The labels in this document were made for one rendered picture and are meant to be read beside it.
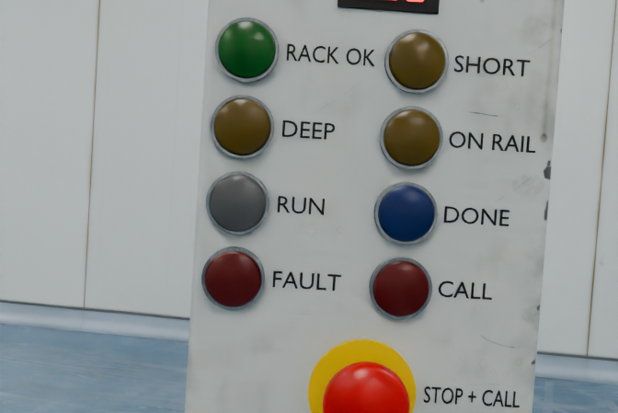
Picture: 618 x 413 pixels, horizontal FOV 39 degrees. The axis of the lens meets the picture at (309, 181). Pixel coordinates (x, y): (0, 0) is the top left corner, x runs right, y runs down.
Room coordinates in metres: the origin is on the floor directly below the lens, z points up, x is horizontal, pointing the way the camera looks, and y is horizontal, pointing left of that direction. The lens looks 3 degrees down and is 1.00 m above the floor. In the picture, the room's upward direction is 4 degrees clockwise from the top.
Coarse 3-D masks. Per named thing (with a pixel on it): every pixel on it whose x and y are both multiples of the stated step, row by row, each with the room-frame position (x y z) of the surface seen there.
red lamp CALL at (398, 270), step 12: (396, 264) 0.41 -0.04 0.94; (408, 264) 0.41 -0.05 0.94; (384, 276) 0.41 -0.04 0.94; (396, 276) 0.41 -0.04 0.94; (408, 276) 0.41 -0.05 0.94; (420, 276) 0.41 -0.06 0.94; (384, 288) 0.41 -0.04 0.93; (396, 288) 0.41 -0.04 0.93; (408, 288) 0.41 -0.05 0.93; (420, 288) 0.41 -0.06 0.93; (384, 300) 0.41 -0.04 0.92; (396, 300) 0.41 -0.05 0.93; (408, 300) 0.41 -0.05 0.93; (420, 300) 0.41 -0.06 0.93; (396, 312) 0.41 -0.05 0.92; (408, 312) 0.41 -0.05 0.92
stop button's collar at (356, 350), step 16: (336, 352) 0.41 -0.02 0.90; (352, 352) 0.41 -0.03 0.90; (368, 352) 0.41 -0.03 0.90; (384, 352) 0.41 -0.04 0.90; (320, 368) 0.41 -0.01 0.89; (336, 368) 0.41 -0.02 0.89; (400, 368) 0.41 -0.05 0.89; (320, 384) 0.41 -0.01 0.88; (320, 400) 0.41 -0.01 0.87; (496, 400) 0.41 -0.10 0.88
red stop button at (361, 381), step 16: (352, 368) 0.39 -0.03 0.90; (368, 368) 0.39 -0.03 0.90; (384, 368) 0.39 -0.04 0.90; (336, 384) 0.39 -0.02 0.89; (352, 384) 0.38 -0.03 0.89; (368, 384) 0.38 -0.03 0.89; (384, 384) 0.39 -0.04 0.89; (400, 384) 0.39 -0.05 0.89; (336, 400) 0.38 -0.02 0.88; (352, 400) 0.38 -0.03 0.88; (368, 400) 0.38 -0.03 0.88; (384, 400) 0.38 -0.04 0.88; (400, 400) 0.39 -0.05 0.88
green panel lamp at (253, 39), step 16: (224, 32) 0.40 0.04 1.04; (240, 32) 0.40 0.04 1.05; (256, 32) 0.40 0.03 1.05; (224, 48) 0.40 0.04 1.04; (240, 48) 0.40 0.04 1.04; (256, 48) 0.40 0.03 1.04; (272, 48) 0.40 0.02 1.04; (224, 64) 0.40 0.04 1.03; (240, 64) 0.40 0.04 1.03; (256, 64) 0.40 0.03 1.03
